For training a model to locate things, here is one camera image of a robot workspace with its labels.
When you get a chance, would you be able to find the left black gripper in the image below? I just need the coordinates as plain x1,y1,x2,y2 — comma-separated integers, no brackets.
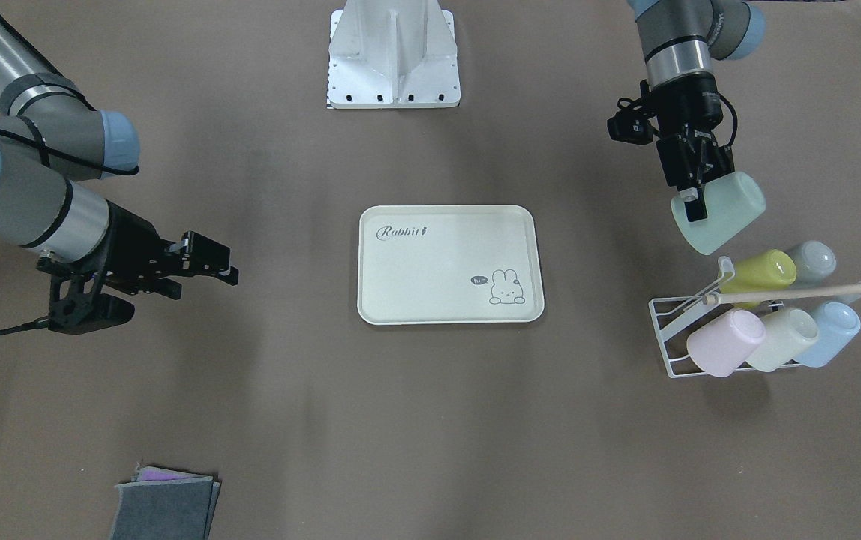
649,71,735,223

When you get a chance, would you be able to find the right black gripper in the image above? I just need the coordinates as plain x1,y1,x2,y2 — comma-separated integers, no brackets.
37,202,239,300

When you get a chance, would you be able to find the green cup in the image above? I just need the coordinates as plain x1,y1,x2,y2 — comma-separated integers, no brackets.
670,171,767,255

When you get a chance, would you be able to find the white rabbit tray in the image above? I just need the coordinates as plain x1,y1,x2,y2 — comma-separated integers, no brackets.
356,205,546,326

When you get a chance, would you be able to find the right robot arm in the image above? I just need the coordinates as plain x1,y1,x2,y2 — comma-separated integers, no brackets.
0,14,239,299

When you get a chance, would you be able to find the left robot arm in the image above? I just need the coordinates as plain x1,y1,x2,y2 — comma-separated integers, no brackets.
627,1,767,223

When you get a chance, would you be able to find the yellow cup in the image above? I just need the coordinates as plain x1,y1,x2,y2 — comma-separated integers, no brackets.
719,249,798,294

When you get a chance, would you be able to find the grey cup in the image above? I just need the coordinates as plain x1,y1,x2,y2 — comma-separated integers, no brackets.
786,240,836,288

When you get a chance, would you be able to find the pink cup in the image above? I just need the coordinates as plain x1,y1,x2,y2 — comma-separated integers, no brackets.
685,308,767,377

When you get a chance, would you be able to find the pale white-green cup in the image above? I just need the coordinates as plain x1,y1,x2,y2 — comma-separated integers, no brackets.
746,307,819,372

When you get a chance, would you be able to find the light blue cup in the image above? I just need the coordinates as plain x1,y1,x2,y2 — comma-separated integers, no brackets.
794,301,861,367

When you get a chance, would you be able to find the purple cloth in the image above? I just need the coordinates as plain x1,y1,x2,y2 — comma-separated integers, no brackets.
132,466,198,482

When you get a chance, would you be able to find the grey folded cloth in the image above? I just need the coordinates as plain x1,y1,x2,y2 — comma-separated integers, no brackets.
109,476,221,539

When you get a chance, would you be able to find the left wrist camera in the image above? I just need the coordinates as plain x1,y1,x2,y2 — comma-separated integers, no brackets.
607,96,660,145

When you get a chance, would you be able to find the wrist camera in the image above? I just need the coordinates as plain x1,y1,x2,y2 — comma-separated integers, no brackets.
607,96,660,145
47,272,135,335

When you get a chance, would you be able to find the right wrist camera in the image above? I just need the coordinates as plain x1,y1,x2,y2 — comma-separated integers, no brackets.
47,272,135,335

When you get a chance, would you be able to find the wooden rack handle rod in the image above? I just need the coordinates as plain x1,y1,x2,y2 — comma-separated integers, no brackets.
697,281,861,305

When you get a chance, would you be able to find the white wire cup rack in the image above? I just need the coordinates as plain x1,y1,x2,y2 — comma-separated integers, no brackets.
648,256,861,379

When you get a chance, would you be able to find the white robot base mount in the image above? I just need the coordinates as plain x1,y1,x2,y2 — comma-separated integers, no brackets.
325,1,461,110

